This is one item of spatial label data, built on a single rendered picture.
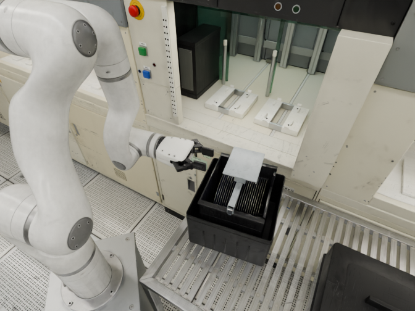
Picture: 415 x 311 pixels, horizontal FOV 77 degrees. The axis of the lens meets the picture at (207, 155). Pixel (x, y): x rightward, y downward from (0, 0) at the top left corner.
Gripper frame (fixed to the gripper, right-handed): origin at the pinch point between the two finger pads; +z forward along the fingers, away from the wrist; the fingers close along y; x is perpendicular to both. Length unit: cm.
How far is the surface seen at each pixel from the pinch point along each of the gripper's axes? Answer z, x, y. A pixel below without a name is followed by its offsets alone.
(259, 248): 22.8, -18.1, 13.3
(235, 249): 15.8, -23.8, 13.3
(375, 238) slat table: 62, -29, -11
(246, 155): 12.1, 2.8, -3.0
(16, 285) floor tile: -105, -107, 38
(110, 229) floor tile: -75, -106, -12
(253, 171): 15.7, 2.7, 2.6
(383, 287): 58, -19, 12
